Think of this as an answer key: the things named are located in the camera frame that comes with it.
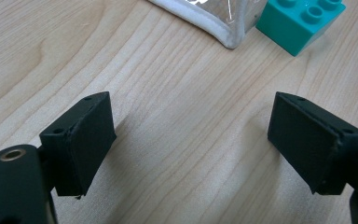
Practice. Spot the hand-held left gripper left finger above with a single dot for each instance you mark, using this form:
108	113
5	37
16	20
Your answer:
80	143

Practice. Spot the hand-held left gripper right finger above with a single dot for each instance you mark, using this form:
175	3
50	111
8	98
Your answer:
313	143

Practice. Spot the green toy block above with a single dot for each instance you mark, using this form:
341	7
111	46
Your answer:
292	31

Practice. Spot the transparent bag with white trim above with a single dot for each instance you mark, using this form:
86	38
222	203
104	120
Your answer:
217	26

